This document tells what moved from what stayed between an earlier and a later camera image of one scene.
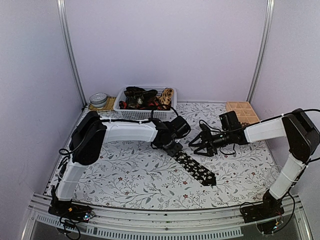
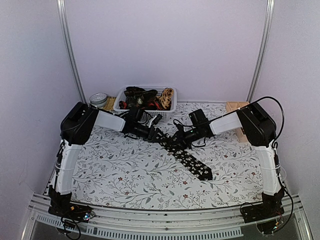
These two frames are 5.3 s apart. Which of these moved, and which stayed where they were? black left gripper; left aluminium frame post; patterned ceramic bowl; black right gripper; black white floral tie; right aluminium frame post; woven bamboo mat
Moved: black white floral tie; black left gripper; black right gripper
Stayed: woven bamboo mat; patterned ceramic bowl; left aluminium frame post; right aluminium frame post
